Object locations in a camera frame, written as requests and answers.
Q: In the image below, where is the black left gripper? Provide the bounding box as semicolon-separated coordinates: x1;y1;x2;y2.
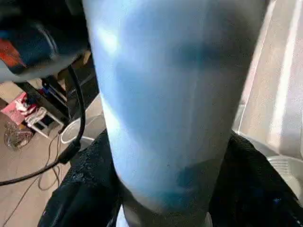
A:
0;0;96;77

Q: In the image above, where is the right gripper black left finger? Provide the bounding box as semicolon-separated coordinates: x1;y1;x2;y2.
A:
38;128;124;227

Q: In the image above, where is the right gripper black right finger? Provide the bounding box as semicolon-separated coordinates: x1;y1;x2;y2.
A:
209;129;303;227

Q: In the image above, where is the white plastic table top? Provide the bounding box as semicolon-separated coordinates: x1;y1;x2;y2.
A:
231;0;303;200

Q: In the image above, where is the white plastic table leg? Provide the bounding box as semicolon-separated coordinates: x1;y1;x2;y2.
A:
81;0;271;227

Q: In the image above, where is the white round bin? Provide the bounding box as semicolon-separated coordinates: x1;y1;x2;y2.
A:
60;119;96;152

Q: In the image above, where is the pink cardboard box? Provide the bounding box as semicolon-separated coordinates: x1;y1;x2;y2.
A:
0;91;39;124

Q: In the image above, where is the silver crumpled bag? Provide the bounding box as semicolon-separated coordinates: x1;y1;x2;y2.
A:
3;124;34;150

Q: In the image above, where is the black folding table frame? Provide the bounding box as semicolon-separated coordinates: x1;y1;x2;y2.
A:
20;60;100;123

